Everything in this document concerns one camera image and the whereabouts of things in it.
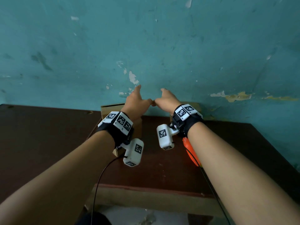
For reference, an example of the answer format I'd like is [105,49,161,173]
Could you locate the person's left hand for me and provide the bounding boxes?
[121,84,154,122]

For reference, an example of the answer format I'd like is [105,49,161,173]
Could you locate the person's right hand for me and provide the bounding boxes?
[153,88,183,116]

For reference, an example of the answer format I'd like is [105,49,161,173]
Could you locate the large brown cardboard box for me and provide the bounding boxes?
[101,103,143,158]

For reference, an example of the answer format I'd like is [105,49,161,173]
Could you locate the small brown cardboard box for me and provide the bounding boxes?
[170,102,203,122]

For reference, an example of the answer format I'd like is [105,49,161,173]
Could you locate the orange tape dispenser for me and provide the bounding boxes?
[182,137,202,167]

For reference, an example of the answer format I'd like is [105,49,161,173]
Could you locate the person's right forearm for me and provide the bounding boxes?
[187,122,300,225]

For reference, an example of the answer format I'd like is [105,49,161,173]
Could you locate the person's left forearm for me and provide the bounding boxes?
[0,130,115,225]

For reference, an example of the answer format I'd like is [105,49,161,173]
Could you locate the dark brown wooden table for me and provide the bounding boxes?
[84,116,300,218]

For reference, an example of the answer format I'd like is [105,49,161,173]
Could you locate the crumpled clear plastic scrap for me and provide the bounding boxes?
[139,213,157,225]

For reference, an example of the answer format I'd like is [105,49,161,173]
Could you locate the black trousers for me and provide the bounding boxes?
[77,211,112,225]

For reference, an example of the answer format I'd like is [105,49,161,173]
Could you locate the black right wrist strap with markers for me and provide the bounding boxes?
[172,104,204,138]

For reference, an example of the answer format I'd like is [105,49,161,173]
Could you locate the black wrist strap with markers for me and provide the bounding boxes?
[172,104,204,138]
[97,111,134,149]

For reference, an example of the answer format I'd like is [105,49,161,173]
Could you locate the black left wrist strap with markers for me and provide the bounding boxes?
[97,111,134,149]

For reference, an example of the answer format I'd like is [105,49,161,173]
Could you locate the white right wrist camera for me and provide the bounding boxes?
[156,124,180,150]

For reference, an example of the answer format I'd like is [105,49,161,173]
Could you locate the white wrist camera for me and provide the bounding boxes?
[156,124,180,150]
[121,138,145,167]

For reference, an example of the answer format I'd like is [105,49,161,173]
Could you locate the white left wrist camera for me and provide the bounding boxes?
[121,138,145,167]

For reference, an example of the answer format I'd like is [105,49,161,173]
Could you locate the black left camera cable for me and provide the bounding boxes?
[90,156,128,225]

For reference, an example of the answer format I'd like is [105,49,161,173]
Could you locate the black camera cable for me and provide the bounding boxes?
[90,156,128,225]
[185,147,231,225]

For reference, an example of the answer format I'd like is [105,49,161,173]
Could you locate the black right camera cable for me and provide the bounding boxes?
[185,147,231,225]

